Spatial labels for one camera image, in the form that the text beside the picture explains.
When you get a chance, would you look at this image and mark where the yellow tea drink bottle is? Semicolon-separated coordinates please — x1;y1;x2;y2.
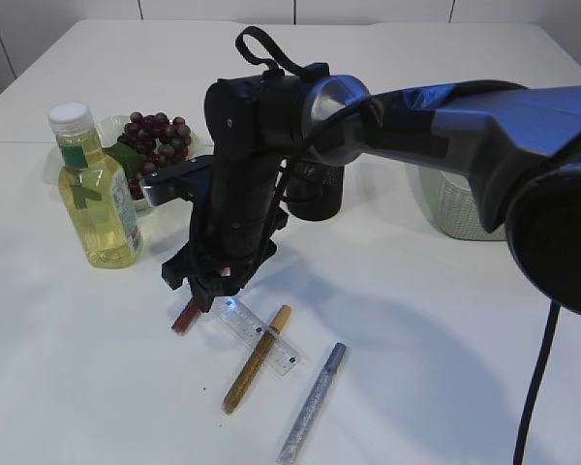
48;102;143;269

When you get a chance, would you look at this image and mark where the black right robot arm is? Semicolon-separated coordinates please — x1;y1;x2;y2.
162;73;581;315

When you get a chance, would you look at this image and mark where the gold glitter glue pen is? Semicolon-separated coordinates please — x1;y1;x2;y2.
222;305;292;415

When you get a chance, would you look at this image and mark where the red glitter glue pen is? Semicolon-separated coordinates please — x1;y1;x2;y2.
171;298;200;335

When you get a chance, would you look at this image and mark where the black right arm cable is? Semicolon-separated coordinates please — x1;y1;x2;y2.
188;26;563;465

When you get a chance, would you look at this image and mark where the purple artificial grape bunch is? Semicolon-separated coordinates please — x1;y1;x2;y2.
104;111;196;202

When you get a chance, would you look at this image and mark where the silver glitter glue pen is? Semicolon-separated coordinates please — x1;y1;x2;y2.
276;343;347;464

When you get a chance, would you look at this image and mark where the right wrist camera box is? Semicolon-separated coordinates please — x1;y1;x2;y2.
139;155;214;206

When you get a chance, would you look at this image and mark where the green plastic woven basket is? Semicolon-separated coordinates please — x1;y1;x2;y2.
417;167;505;241

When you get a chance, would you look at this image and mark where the clear plastic ruler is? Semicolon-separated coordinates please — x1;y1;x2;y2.
211;297;301;376

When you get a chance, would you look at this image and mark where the black mesh pen holder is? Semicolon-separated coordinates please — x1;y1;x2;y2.
283;162;345;222

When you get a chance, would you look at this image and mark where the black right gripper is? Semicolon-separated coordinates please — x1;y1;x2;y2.
162;154;280;313

